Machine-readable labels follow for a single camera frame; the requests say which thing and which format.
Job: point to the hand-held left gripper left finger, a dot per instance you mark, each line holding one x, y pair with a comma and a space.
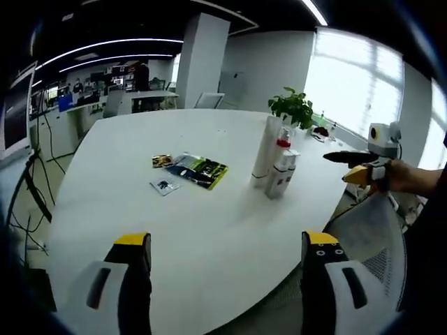
134, 279

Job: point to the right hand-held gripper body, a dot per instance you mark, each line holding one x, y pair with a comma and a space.
384, 137

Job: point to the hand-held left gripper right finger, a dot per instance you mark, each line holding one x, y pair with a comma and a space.
319, 279

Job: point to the clear bottle red band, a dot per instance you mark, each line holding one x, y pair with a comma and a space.
283, 143

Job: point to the white skincare tube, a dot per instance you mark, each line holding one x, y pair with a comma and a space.
265, 150

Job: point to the small clear skincare sachet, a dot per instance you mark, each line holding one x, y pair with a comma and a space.
164, 186

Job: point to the dark blue skincare sachet pack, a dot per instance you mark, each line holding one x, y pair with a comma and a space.
179, 167

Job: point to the gold skincare sachet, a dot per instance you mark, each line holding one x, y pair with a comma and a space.
162, 161

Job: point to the green black skincare sachet pack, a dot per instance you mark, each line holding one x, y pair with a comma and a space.
211, 172

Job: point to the small clear bottle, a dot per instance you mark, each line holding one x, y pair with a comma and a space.
334, 129

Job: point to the small green bottle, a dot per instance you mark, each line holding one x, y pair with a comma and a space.
322, 118

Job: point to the person's right hand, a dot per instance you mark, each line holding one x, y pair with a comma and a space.
401, 176

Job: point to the small dark pouch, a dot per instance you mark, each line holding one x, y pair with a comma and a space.
321, 132

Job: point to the window with white blinds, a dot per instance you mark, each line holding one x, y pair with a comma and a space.
434, 132
349, 76

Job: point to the grey mesh office chair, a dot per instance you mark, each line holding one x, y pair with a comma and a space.
380, 227

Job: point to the potted green plant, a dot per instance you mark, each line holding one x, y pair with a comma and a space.
291, 106

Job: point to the wide ceiling light strip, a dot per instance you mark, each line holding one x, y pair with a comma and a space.
316, 12

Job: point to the white office chair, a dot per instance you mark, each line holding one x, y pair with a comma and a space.
209, 100

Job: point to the row of white office desks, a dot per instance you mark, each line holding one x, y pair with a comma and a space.
63, 129

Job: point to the blue box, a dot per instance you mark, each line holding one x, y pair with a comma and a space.
66, 103

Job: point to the white framed monitor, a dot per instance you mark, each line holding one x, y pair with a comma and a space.
15, 115

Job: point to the grey wall cabinet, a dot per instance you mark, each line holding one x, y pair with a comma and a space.
231, 89

